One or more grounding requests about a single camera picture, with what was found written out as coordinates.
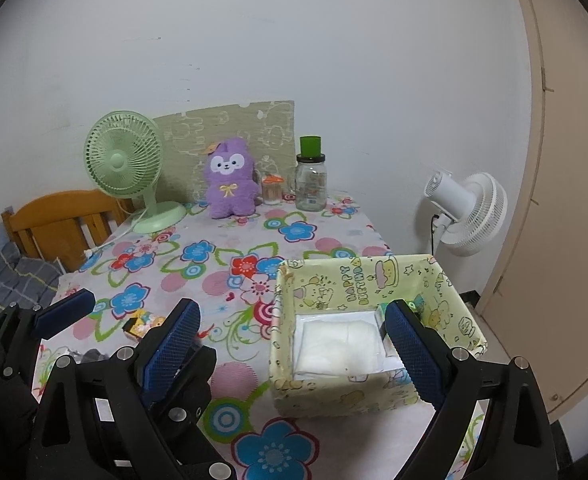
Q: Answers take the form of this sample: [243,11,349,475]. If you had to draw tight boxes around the grey plaid bedding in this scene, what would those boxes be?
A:
[0,242,65,331]

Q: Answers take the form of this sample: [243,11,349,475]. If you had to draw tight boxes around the purple plush toy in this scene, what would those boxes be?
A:
[203,137,262,220]

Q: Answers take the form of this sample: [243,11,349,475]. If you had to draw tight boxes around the floral tablecloth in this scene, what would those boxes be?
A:
[30,195,489,480]

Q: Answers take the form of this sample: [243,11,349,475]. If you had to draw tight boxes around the beige door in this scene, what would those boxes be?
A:
[476,0,588,421]

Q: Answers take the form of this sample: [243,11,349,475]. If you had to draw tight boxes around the yellow patterned soft item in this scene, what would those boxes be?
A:
[123,310,167,343]

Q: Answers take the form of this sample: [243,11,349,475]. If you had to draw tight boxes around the clear cotton swab jar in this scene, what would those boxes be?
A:
[261,174,285,206]

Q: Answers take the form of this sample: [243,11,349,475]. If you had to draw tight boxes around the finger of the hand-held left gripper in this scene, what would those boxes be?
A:
[149,342,218,433]
[0,289,97,381]

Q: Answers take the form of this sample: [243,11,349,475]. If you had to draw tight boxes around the yellow printed storage box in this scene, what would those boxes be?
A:
[268,254,488,418]

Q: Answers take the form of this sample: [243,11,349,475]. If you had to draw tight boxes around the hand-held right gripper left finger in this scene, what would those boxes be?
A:
[26,298,237,480]

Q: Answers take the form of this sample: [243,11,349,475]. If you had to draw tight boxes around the white fan power cable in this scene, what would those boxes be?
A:
[85,207,147,261]

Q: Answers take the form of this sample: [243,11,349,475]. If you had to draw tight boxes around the grey sock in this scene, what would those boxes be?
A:
[71,347,112,366]

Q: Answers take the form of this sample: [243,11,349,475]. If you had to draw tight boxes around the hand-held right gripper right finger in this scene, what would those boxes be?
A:
[379,298,562,480]

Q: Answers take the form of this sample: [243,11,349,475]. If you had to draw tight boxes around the white standing fan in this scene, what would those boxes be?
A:
[423,170,508,258]

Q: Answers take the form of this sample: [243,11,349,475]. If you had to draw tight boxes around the glass jar mug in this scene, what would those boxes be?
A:
[286,152,329,212]

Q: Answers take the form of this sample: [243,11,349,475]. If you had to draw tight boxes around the white padded packet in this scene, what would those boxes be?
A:
[291,310,405,381]

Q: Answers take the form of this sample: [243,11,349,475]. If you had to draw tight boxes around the green desk fan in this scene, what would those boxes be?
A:
[84,111,189,234]

